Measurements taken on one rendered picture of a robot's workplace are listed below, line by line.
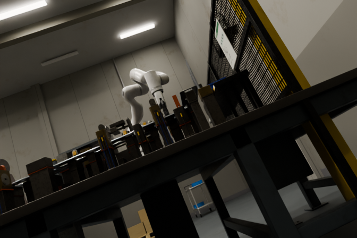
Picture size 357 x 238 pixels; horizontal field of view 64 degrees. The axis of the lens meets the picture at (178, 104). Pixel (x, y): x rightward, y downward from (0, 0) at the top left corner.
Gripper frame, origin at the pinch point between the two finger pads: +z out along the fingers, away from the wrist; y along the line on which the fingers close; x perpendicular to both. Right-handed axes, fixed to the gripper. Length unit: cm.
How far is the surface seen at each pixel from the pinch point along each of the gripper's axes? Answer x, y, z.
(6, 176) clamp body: -102, 13, 1
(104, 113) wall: -194, -755, -318
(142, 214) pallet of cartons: -175, -689, 41
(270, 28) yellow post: 66, 48, -5
